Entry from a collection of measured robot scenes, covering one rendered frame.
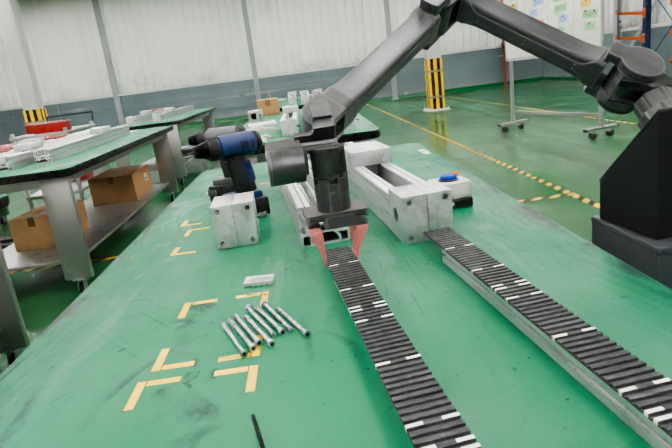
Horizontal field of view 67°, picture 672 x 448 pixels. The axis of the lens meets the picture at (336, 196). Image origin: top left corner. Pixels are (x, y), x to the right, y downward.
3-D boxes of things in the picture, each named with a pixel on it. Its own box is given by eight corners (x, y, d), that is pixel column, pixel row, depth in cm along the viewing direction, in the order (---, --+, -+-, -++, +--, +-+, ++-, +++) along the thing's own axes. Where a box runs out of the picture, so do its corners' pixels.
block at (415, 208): (466, 234, 99) (463, 187, 97) (405, 245, 97) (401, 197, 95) (448, 222, 108) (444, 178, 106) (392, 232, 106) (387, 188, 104)
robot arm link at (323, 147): (346, 139, 79) (339, 135, 84) (302, 145, 78) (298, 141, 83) (351, 182, 81) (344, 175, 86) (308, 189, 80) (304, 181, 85)
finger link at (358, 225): (325, 259, 89) (318, 208, 87) (364, 252, 90) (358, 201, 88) (331, 273, 83) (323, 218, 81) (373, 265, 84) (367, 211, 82)
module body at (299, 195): (350, 239, 105) (345, 199, 103) (302, 248, 103) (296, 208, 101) (303, 172, 181) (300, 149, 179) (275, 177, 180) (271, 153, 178)
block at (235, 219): (270, 241, 110) (263, 199, 108) (217, 249, 109) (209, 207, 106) (270, 228, 120) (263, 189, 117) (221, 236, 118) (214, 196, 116)
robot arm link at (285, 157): (327, 97, 83) (326, 131, 90) (257, 106, 81) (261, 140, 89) (344, 155, 77) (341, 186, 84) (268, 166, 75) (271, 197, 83)
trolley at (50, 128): (87, 214, 522) (62, 116, 498) (31, 223, 515) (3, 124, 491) (114, 193, 621) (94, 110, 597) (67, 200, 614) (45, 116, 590)
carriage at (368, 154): (393, 171, 137) (390, 146, 135) (353, 177, 135) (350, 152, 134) (377, 162, 152) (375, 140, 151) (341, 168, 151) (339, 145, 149)
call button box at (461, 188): (473, 205, 117) (472, 179, 115) (433, 212, 116) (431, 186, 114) (459, 198, 125) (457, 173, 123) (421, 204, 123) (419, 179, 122)
